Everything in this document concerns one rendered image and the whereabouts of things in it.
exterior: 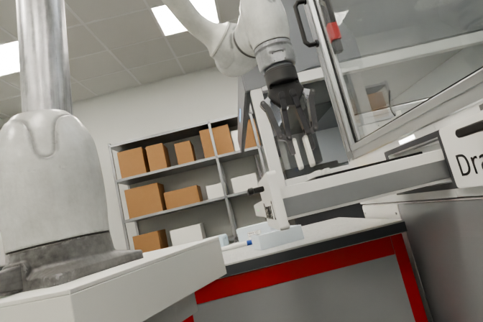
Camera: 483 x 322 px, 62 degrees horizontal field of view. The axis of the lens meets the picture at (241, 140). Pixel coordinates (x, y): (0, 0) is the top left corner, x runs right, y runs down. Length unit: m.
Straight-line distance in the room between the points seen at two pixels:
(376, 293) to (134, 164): 4.10
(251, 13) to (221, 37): 0.13
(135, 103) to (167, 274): 4.94
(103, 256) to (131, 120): 4.85
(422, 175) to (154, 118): 4.77
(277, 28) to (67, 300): 0.69
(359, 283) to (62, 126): 0.74
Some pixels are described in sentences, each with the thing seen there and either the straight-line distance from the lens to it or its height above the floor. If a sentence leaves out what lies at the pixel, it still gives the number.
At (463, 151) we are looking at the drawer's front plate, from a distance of 0.76.
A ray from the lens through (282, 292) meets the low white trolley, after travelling 1.01.
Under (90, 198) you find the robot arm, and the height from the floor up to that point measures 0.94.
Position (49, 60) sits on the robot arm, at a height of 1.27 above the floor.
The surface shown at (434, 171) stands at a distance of 0.84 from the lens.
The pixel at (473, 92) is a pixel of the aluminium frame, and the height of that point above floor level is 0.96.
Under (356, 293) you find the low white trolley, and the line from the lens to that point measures 1.05.
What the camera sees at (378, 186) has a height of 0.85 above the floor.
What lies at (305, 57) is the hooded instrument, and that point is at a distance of 1.83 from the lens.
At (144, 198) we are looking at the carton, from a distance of 4.84.
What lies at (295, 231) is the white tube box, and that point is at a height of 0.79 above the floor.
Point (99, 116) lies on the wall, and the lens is 5.64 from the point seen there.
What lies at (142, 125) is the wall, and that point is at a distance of 5.42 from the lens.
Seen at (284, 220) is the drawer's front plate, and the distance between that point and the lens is 0.74.
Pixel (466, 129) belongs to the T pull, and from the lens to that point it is 0.67.
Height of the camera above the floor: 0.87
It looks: 10 degrees up
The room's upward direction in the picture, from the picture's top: 14 degrees counter-clockwise
